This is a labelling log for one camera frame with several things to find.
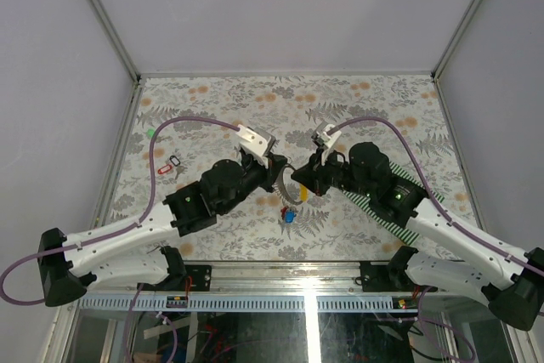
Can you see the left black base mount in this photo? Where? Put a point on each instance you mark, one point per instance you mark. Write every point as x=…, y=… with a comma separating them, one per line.
x=195, y=278

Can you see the blue slotted cable duct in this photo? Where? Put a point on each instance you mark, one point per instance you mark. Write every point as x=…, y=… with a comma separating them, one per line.
x=216, y=303

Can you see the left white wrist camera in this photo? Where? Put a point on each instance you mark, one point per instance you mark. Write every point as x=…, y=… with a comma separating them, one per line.
x=257, y=143

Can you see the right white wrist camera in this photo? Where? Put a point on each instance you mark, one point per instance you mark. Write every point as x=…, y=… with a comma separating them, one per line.
x=325, y=136

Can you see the red tag key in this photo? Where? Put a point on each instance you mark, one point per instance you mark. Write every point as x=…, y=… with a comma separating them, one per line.
x=165, y=169

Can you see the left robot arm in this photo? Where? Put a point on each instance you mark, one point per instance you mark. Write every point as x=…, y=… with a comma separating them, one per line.
x=133, y=252

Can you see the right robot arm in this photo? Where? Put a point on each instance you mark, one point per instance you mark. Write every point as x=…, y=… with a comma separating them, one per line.
x=504, y=278

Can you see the green striped cloth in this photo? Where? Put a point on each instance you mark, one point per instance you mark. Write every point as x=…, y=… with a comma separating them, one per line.
x=391, y=210

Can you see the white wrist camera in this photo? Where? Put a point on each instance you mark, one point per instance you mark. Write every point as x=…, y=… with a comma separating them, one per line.
x=257, y=143
x=325, y=136

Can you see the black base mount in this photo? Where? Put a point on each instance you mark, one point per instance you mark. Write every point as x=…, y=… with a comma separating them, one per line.
x=386, y=277
x=195, y=278

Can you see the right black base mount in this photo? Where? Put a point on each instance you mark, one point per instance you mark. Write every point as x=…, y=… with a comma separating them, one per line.
x=386, y=277

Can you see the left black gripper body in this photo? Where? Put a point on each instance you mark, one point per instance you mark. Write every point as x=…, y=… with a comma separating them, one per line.
x=258, y=176

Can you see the aluminium front rail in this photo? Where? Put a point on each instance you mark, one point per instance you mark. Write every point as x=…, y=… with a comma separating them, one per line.
x=280, y=276

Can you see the black tag key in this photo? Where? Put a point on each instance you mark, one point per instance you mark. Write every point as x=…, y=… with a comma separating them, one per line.
x=177, y=165

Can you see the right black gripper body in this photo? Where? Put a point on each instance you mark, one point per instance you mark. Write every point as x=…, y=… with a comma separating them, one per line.
x=331, y=173

